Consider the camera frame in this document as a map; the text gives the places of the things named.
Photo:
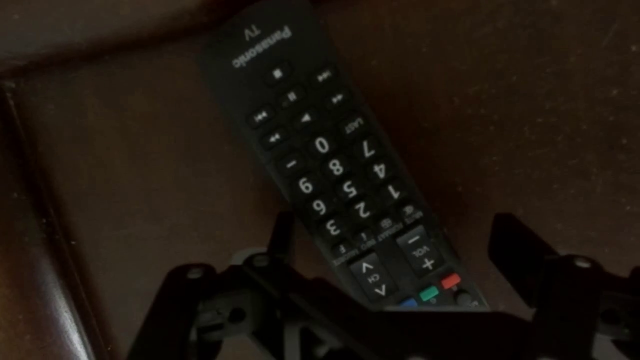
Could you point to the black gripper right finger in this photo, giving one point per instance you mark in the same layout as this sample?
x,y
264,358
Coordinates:
x,y
573,301

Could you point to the dark wooden side table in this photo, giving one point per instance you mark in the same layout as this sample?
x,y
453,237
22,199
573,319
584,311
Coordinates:
x,y
533,101

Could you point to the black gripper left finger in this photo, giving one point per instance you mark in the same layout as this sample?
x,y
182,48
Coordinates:
x,y
173,312

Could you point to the black Panasonic TV remote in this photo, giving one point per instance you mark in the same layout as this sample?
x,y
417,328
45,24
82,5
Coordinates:
x,y
321,133

